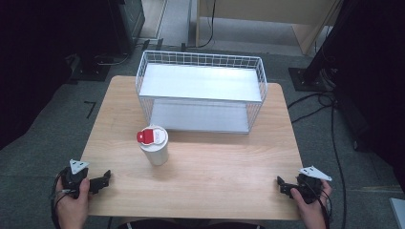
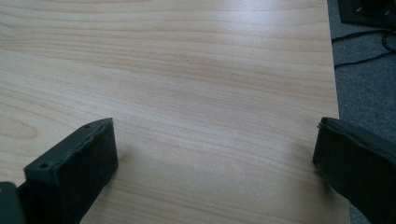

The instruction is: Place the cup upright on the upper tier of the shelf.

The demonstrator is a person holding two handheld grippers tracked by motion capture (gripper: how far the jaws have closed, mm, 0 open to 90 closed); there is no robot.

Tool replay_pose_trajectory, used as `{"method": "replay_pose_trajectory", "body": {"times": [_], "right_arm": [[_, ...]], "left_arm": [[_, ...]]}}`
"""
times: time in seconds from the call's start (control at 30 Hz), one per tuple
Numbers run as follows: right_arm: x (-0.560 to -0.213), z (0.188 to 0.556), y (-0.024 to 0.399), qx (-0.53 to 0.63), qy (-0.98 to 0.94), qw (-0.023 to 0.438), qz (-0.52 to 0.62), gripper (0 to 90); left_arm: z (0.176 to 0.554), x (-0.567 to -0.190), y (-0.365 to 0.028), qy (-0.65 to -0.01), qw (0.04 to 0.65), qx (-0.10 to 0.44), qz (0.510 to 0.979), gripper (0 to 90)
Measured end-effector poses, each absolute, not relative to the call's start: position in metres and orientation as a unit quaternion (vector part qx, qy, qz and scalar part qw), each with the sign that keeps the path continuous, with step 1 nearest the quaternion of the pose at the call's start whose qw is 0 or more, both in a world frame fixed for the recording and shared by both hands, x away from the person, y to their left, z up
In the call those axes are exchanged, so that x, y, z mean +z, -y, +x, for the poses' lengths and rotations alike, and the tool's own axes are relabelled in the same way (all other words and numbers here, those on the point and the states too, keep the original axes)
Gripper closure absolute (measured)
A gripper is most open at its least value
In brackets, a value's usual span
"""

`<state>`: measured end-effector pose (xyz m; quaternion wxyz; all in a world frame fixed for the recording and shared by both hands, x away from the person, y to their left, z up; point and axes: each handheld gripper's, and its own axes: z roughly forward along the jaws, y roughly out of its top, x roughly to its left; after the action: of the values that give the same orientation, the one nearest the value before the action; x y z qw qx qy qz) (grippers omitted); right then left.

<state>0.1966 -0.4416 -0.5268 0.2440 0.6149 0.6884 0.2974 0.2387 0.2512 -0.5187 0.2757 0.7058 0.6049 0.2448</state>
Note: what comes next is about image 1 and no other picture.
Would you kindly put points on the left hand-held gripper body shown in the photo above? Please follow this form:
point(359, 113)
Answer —
point(74, 181)

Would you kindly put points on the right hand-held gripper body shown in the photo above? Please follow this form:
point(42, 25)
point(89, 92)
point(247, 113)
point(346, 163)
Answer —
point(310, 187)

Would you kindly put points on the white cup with red lid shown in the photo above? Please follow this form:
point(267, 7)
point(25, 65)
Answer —
point(156, 152)

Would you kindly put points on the person's right hand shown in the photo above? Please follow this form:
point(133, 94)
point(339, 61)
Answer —
point(310, 213)

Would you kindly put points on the person's left hand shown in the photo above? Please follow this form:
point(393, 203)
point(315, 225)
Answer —
point(72, 210)

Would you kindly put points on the white flat object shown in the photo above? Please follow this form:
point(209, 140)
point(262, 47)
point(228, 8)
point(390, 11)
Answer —
point(398, 213)

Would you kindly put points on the black stand base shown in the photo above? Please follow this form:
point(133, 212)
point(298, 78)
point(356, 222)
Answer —
point(90, 68)

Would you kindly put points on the dark cabinet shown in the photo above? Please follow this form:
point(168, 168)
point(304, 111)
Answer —
point(127, 22)

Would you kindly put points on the beige wooden furniture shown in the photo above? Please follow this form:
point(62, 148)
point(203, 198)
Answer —
point(267, 16)

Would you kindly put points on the black stand with base plate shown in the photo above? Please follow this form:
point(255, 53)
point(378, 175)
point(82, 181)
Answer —
point(318, 63)

